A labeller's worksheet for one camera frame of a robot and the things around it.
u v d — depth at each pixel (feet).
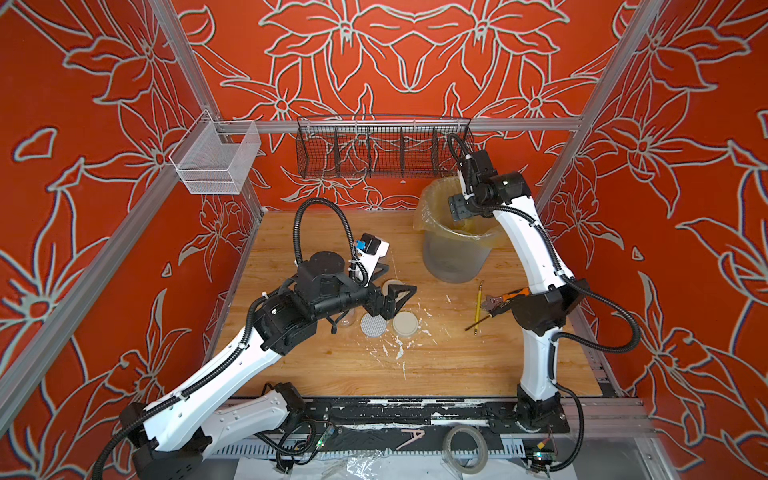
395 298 1.70
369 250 1.67
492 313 2.94
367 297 1.74
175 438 1.23
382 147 3.30
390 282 3.20
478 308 3.03
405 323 2.90
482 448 2.19
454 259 2.97
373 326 2.87
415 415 2.44
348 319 1.89
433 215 2.63
